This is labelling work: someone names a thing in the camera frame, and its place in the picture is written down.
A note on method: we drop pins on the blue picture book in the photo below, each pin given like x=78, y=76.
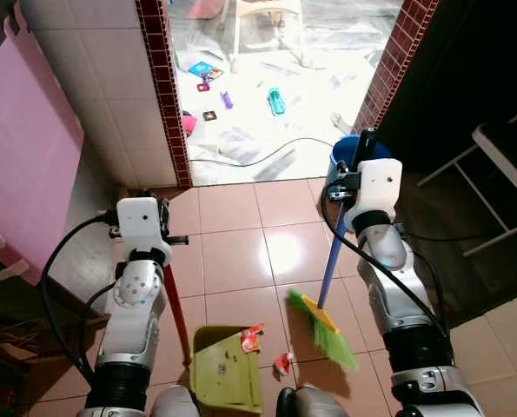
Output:
x=205, y=70

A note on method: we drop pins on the pink floor cushion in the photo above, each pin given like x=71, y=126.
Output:
x=208, y=8

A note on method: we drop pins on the small red toy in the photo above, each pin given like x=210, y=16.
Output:
x=203, y=86

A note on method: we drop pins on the grey robot leg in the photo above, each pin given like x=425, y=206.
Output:
x=173, y=403
x=314, y=403

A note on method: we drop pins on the white frame stool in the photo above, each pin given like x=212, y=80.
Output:
x=497, y=155

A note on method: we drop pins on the pink foam wall mat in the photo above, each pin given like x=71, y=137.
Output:
x=23, y=148

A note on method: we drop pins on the pink and blue bag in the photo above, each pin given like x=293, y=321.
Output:
x=188, y=124

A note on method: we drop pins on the small black square item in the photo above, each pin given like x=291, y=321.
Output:
x=209, y=115

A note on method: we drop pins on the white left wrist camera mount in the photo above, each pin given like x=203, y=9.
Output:
x=141, y=221

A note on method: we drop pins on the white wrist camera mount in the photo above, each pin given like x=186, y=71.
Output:
x=141, y=221
x=375, y=187

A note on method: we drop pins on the grey left robot leg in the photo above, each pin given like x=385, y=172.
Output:
x=173, y=403

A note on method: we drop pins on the grey right robot leg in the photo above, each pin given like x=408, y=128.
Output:
x=314, y=403

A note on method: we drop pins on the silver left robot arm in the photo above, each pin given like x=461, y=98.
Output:
x=136, y=304

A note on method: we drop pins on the white plastic high chair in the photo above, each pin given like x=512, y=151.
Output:
x=271, y=10

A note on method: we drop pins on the teal water bottle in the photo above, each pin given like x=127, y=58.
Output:
x=276, y=102

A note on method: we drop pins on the small purple toy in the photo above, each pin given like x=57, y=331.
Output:
x=227, y=99

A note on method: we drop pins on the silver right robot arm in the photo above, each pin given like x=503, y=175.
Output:
x=384, y=248

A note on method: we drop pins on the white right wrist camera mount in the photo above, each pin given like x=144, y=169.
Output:
x=375, y=187

